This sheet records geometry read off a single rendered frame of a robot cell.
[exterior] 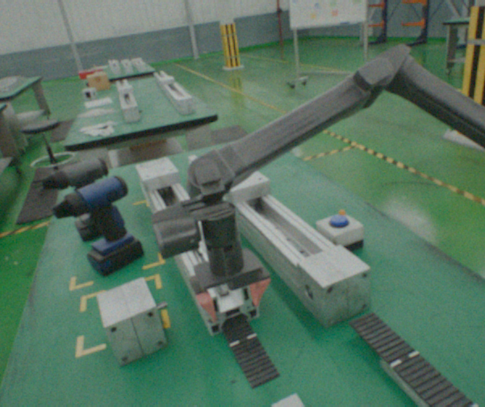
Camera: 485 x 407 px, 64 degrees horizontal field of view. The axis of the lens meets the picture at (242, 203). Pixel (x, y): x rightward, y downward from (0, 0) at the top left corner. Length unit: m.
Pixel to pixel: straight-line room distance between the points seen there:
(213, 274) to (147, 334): 0.19
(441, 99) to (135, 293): 0.68
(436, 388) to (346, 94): 0.49
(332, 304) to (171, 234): 0.32
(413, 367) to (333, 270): 0.20
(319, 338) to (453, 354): 0.21
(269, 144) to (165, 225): 0.22
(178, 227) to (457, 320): 0.51
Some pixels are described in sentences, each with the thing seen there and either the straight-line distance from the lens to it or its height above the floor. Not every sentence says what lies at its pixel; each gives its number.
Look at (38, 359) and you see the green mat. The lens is 0.87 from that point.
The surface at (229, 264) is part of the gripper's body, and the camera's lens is 0.61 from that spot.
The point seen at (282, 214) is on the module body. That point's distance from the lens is 0.93.
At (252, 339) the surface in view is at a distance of 0.73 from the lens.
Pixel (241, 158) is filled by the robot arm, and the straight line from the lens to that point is 0.61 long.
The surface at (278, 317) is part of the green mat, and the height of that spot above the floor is 0.78.
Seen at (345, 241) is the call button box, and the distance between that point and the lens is 0.91.
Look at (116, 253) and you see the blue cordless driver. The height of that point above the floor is 0.83.
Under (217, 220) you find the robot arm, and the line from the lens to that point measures 0.56.
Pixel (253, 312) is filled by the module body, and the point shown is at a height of 0.78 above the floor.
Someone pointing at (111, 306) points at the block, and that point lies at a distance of 0.75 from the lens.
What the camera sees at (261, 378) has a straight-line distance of 0.68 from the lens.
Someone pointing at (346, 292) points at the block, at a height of 0.84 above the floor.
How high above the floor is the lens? 1.31
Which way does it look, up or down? 26 degrees down
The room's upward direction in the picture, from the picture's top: 9 degrees counter-clockwise
